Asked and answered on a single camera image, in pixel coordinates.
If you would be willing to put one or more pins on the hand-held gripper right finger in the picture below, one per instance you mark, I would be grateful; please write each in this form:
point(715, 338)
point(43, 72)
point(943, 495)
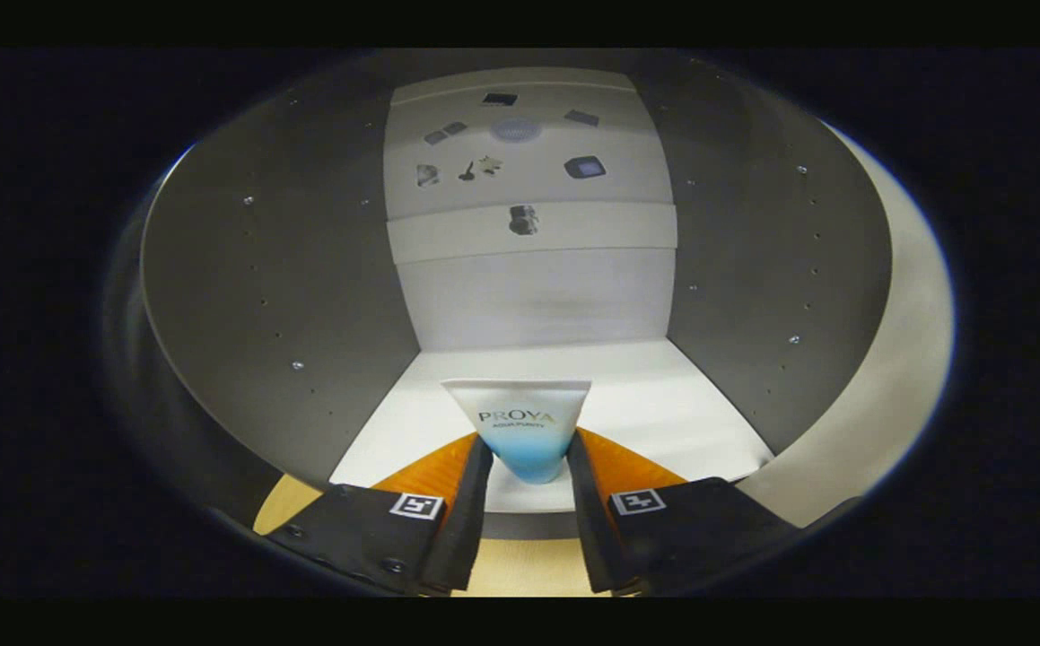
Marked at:
point(596, 529)

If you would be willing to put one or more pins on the white blue cosmetic tube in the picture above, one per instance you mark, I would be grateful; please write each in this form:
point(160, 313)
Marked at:
point(520, 422)

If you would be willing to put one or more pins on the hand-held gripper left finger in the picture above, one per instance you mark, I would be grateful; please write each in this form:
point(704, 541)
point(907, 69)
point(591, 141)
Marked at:
point(466, 529)

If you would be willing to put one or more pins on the grey cabinet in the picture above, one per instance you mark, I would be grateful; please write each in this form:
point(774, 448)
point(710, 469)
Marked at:
point(304, 314)

